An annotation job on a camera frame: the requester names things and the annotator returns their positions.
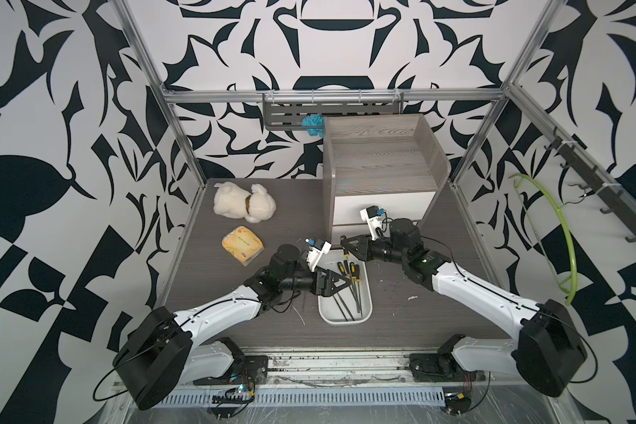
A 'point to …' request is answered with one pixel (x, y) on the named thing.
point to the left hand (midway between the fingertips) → (344, 275)
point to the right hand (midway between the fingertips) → (343, 240)
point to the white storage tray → (353, 305)
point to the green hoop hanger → (541, 246)
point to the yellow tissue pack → (243, 245)
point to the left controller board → (240, 395)
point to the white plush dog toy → (234, 202)
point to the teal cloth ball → (314, 124)
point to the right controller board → (457, 403)
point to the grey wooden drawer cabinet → (393, 162)
